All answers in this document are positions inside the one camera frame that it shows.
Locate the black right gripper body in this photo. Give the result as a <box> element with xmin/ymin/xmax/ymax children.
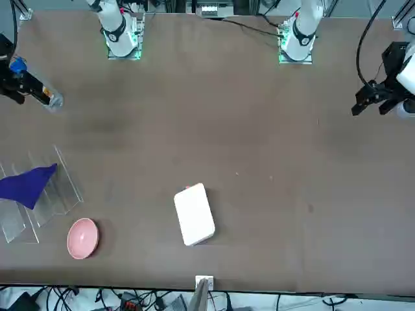
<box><xmin>0</xmin><ymin>73</ymin><xmax>25</xmax><ymax>95</ymax></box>

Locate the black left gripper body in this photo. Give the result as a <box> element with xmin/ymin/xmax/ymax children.
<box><xmin>372</xmin><ymin>76</ymin><xmax>406</xmax><ymax>101</ymax></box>

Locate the purple cloth towel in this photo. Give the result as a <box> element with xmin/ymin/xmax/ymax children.
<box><xmin>0</xmin><ymin>163</ymin><xmax>58</xmax><ymax>211</ymax></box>

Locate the clear acrylic stepped rack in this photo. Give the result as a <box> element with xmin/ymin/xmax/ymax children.
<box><xmin>0</xmin><ymin>144</ymin><xmax>84</xmax><ymax>244</ymax></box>

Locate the clear bottle blue cap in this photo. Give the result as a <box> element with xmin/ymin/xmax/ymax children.
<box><xmin>9</xmin><ymin>56</ymin><xmax>64</xmax><ymax>113</ymax></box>

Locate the pink bowl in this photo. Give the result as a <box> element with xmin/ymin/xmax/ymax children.
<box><xmin>67</xmin><ymin>218</ymin><xmax>100</xmax><ymax>260</ymax></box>

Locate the white power strip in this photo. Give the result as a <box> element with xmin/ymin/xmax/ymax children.
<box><xmin>200</xmin><ymin>5</ymin><xmax>225</xmax><ymax>17</ymax></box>

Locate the black power adapter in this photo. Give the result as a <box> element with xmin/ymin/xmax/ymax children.
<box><xmin>5</xmin><ymin>291</ymin><xmax>42</xmax><ymax>311</ymax></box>

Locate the white mini drawer cabinet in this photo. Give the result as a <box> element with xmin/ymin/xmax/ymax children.
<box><xmin>173</xmin><ymin>183</ymin><xmax>216</xmax><ymax>247</ymax></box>

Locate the black red connector box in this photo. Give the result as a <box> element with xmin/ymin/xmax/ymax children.
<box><xmin>119</xmin><ymin>298</ymin><xmax>139</xmax><ymax>311</ymax></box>

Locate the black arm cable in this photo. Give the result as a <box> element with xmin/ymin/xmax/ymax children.
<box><xmin>8</xmin><ymin>0</ymin><xmax>21</xmax><ymax>54</ymax></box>
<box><xmin>355</xmin><ymin>0</ymin><xmax>388</xmax><ymax>86</ymax></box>

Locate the black cable across table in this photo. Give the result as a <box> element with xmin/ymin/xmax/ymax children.
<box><xmin>204</xmin><ymin>14</ymin><xmax>286</xmax><ymax>46</ymax></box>

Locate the aluminium camera post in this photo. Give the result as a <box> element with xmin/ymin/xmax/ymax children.
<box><xmin>187</xmin><ymin>275</ymin><xmax>215</xmax><ymax>311</ymax></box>

